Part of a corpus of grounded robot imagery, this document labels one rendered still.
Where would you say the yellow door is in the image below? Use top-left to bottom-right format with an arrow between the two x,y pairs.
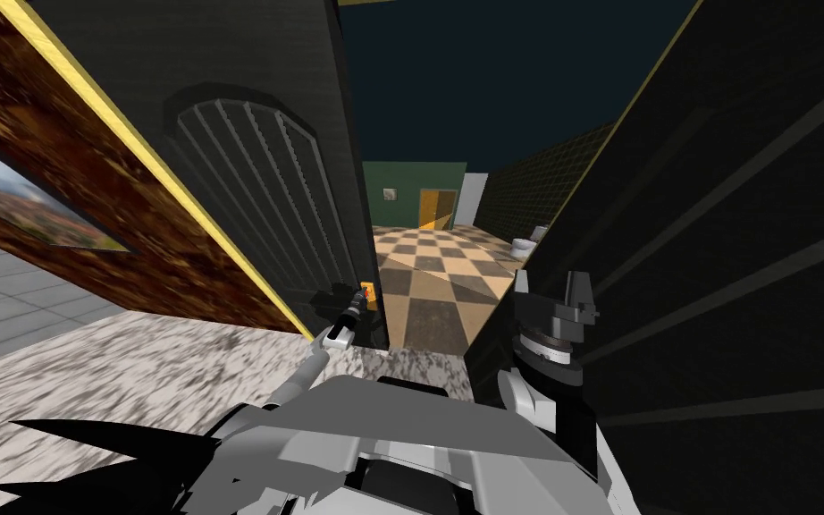
418,188 -> 458,232

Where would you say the landscape picture on wall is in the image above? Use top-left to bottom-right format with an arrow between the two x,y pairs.
0,145 -> 132,253

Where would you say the white door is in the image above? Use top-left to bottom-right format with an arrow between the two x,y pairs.
453,172 -> 490,228

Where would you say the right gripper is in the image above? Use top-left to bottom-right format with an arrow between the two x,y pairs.
511,269 -> 601,346

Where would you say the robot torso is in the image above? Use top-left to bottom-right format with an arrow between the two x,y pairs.
181,375 -> 643,515

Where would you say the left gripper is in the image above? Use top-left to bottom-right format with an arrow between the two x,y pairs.
339,289 -> 373,339

